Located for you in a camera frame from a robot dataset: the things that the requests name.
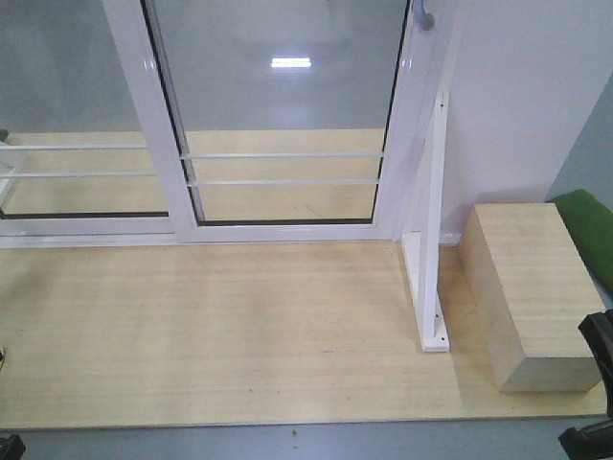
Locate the white framed sliding glass door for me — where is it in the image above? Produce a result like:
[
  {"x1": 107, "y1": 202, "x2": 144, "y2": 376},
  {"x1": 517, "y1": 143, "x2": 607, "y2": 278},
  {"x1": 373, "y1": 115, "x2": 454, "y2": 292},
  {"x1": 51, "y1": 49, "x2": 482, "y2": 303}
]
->
[{"x1": 103, "y1": 1, "x2": 413, "y2": 243}]

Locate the white triangular support bracket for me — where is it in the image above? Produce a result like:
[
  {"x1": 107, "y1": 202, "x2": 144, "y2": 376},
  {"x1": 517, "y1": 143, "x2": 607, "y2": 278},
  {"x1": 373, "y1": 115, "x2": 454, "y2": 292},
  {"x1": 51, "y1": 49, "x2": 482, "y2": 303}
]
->
[{"x1": 400, "y1": 91, "x2": 450, "y2": 353}]

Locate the green cushion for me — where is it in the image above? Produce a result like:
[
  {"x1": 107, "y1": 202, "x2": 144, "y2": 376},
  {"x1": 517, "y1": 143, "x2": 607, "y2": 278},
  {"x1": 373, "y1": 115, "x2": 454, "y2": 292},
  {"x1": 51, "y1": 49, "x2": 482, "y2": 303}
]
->
[{"x1": 549, "y1": 189, "x2": 612, "y2": 310}]

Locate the white fixed glass door panel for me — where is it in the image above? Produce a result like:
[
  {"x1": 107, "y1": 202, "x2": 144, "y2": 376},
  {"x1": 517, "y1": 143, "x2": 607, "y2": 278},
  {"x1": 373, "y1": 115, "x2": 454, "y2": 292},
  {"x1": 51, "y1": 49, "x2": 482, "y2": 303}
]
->
[{"x1": 1, "y1": 1, "x2": 171, "y2": 237}]

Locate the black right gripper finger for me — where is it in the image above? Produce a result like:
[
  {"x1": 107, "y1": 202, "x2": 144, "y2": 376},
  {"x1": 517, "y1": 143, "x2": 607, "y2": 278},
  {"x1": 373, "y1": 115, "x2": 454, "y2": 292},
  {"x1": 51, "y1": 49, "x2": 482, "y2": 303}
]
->
[
  {"x1": 578, "y1": 310, "x2": 612, "y2": 417},
  {"x1": 558, "y1": 420, "x2": 612, "y2": 460}
]

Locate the light wooden block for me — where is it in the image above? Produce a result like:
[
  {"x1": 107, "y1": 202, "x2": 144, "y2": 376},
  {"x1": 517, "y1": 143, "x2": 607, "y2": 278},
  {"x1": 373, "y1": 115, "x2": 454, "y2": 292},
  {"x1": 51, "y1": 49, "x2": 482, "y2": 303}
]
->
[{"x1": 459, "y1": 203, "x2": 603, "y2": 393}]

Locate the grey metal door handle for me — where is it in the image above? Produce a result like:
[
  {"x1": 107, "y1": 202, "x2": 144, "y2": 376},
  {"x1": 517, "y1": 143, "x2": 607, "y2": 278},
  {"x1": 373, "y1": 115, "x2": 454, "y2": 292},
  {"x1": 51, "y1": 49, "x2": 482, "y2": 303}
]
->
[{"x1": 413, "y1": 0, "x2": 435, "y2": 32}]

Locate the light wooden platform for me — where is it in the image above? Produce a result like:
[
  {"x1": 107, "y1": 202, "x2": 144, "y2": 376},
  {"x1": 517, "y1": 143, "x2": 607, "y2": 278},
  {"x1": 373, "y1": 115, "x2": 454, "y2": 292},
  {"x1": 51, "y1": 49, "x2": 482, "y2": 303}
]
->
[{"x1": 1, "y1": 236, "x2": 604, "y2": 430}]

